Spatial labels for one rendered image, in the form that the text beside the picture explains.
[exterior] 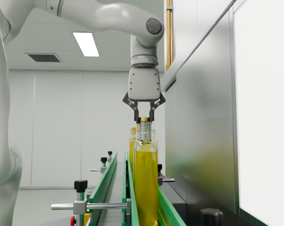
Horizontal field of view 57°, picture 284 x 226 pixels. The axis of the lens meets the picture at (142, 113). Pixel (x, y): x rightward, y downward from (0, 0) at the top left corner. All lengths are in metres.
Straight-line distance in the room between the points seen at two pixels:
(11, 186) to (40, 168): 6.05
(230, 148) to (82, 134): 6.23
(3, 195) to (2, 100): 0.26
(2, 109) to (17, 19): 0.28
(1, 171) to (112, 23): 0.47
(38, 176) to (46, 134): 1.03
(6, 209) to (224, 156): 0.57
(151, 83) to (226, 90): 0.36
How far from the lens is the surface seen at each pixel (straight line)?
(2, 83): 0.79
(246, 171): 0.42
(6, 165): 0.72
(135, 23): 0.75
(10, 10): 0.90
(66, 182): 6.78
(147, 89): 0.80
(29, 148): 6.94
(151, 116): 0.79
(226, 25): 0.50
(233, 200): 0.47
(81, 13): 0.82
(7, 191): 0.84
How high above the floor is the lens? 1.27
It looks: 5 degrees up
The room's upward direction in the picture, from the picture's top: straight up
